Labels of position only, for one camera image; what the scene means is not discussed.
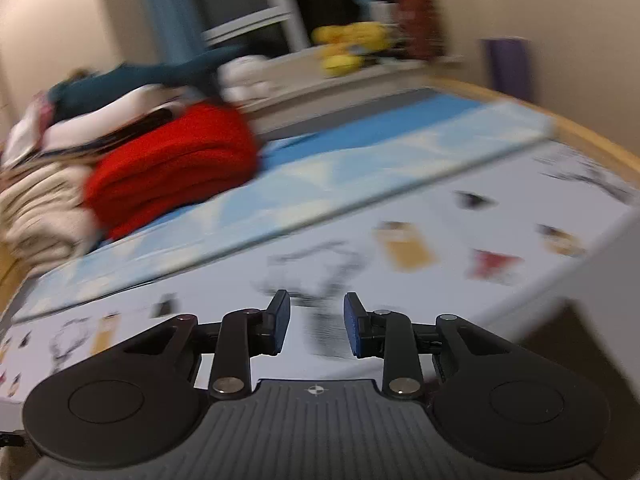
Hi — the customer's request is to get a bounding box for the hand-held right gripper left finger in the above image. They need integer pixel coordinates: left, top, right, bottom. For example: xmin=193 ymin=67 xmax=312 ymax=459
xmin=122 ymin=289 xmax=292 ymax=402

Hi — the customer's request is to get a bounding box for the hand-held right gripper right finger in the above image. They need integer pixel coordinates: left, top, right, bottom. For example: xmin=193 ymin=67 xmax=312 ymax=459
xmin=342 ymin=291 xmax=501 ymax=402

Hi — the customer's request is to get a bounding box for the printed bed sheet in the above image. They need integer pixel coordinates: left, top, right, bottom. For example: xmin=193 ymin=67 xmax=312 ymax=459
xmin=0 ymin=140 xmax=640 ymax=401

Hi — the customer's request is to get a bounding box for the light blue folded mat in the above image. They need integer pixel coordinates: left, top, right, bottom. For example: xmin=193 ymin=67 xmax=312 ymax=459
xmin=12 ymin=95 xmax=556 ymax=321

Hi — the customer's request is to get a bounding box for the red folded blanket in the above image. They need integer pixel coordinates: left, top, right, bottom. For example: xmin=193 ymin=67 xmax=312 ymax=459
xmin=84 ymin=101 xmax=261 ymax=242

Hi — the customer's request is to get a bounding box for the white window sill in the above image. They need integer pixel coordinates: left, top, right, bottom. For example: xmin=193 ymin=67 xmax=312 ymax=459
xmin=250 ymin=52 xmax=466 ymax=136

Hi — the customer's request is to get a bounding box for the white plush toy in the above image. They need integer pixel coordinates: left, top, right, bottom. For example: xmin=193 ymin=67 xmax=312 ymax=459
xmin=220 ymin=55 xmax=271 ymax=103

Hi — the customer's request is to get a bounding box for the white folded quilt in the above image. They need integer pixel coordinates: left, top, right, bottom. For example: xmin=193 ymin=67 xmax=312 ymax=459
xmin=0 ymin=160 xmax=103 ymax=276

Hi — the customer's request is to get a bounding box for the yellow plush toy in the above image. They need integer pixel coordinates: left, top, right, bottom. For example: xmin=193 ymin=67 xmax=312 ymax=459
xmin=312 ymin=22 xmax=391 ymax=55
xmin=322 ymin=45 xmax=363 ymax=78

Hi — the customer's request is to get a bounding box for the stack of white folded cloths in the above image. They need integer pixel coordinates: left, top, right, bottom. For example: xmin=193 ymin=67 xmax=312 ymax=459
xmin=5 ymin=85 xmax=191 ymax=163

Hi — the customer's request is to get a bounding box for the teal plush toy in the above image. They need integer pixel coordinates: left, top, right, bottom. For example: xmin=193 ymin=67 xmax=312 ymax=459
xmin=50 ymin=44 xmax=246 ymax=121

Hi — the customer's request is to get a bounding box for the dark red bag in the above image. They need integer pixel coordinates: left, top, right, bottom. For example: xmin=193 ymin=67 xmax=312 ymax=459
xmin=395 ymin=0 xmax=446 ymax=61

